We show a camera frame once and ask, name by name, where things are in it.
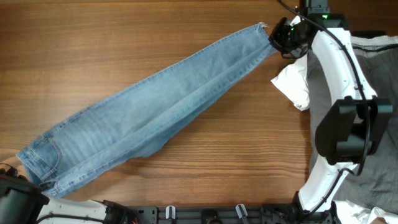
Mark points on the white shirt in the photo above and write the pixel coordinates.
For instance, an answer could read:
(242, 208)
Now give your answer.
(292, 80)

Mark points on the black garment under pile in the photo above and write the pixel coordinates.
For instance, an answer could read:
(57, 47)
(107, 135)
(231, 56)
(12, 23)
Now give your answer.
(368, 34)

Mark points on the light blue denim jeans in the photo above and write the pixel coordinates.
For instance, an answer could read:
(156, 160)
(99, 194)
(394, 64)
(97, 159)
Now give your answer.
(140, 120)

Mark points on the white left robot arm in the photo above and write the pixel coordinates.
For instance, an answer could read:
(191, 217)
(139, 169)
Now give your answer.
(24, 203)

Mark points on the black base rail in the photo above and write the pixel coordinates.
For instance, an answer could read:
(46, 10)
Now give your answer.
(268, 213)

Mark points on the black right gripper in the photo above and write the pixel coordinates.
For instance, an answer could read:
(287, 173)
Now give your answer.
(277, 39)

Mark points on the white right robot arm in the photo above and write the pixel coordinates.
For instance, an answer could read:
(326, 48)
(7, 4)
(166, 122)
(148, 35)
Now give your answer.
(352, 128)

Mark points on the grey trousers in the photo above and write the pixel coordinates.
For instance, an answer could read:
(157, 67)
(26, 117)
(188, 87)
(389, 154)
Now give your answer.
(377, 184)

